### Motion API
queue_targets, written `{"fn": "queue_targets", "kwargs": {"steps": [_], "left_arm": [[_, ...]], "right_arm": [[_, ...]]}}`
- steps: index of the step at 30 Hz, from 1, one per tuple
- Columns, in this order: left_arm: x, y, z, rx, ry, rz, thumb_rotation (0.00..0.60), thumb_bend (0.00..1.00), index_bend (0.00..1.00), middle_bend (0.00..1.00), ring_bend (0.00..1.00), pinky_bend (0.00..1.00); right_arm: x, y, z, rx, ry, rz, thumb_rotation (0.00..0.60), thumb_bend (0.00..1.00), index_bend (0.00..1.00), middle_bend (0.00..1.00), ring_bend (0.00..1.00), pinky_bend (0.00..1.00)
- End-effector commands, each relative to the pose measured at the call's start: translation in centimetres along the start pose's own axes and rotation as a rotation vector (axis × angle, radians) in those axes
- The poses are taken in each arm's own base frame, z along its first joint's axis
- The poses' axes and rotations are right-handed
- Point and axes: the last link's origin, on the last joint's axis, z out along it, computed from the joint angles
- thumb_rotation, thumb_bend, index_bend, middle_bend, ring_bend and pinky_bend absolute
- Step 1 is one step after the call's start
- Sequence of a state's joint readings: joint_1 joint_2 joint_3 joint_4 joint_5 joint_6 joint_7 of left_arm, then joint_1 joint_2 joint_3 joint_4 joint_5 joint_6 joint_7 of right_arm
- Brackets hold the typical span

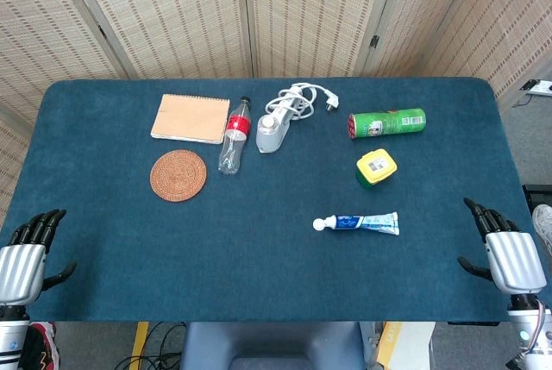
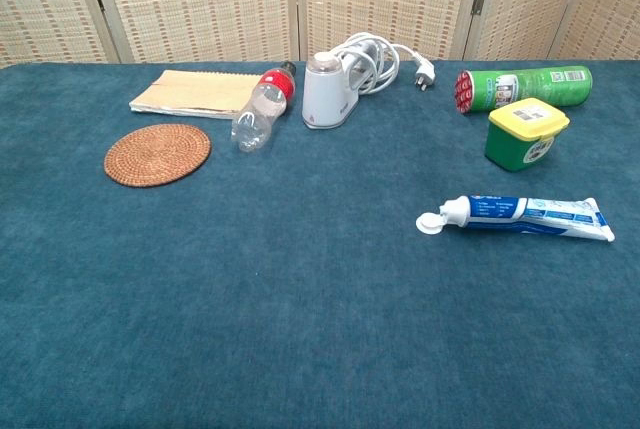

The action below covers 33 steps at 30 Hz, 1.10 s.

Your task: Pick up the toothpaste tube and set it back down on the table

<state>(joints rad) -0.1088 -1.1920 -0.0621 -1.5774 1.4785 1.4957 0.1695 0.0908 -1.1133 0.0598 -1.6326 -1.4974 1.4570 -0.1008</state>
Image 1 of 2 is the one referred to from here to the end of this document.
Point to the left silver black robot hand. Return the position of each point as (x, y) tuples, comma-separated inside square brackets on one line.
[(21, 266)]

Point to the empty red label plastic bottle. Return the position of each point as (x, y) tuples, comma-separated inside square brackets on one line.
[(235, 137)]

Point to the yellow cardboard box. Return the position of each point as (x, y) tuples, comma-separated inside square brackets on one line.
[(401, 344)]

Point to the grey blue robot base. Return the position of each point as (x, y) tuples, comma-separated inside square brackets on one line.
[(267, 344)]

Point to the white handheld garment steamer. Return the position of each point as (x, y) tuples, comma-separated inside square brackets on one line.
[(269, 135)]

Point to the blue white toothpaste tube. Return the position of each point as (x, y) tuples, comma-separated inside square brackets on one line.
[(358, 223)]

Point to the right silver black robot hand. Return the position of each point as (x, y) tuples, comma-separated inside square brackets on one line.
[(515, 262)]

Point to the green cylindrical snack can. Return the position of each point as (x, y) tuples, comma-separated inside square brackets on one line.
[(388, 123)]

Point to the dark metal screen hinge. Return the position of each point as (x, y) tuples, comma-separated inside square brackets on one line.
[(374, 41), (102, 32)]

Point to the blue table cloth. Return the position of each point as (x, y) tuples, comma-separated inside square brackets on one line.
[(267, 266)]

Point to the white power strip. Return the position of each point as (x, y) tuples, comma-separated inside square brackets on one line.
[(539, 86)]

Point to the white sneaker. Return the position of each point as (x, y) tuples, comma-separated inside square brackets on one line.
[(544, 225)]

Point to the red black shoe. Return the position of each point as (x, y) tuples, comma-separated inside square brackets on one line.
[(43, 344)]

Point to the black box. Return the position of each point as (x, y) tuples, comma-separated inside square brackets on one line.
[(537, 193)]

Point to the green box with yellow lid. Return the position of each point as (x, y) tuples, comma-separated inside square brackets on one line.
[(375, 167)]

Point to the woven folding screen panel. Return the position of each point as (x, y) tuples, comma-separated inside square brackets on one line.
[(172, 12), (34, 20), (414, 20), (8, 163), (310, 12), (509, 20)]

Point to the tan spiral notebook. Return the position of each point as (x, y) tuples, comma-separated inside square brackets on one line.
[(190, 117)]

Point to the round woven rattan coaster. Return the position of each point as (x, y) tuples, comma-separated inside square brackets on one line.
[(178, 176)]

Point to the yellow floor tape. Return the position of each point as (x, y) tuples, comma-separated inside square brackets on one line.
[(139, 344)]

